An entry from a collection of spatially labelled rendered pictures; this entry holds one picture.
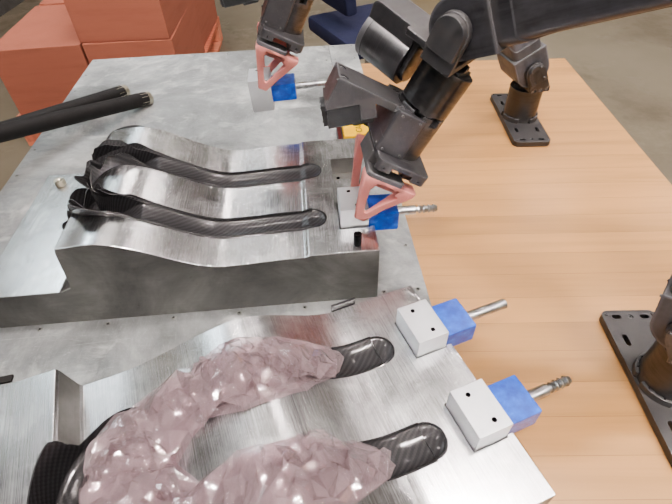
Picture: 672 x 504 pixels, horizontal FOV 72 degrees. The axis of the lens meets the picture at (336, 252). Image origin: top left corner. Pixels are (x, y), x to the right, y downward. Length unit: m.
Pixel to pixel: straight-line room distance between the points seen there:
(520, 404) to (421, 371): 0.10
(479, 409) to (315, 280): 0.26
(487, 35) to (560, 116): 0.65
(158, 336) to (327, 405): 0.27
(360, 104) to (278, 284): 0.25
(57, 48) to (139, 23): 0.41
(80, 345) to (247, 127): 0.55
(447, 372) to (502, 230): 0.32
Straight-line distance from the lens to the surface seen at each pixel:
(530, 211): 0.82
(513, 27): 0.46
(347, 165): 0.73
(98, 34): 2.60
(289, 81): 0.82
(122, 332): 0.67
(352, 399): 0.48
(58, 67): 2.72
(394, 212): 0.60
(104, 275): 0.62
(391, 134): 0.52
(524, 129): 1.01
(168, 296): 0.63
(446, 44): 0.47
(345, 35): 2.29
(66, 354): 0.68
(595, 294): 0.72
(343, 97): 0.50
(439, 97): 0.52
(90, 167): 0.68
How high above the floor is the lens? 1.29
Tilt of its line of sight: 45 degrees down
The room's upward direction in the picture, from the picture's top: 2 degrees counter-clockwise
